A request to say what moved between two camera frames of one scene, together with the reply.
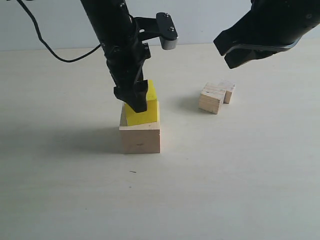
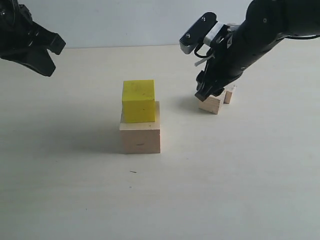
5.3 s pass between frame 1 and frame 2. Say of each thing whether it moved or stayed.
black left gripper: moved
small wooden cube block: stayed
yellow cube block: stayed
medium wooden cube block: stayed
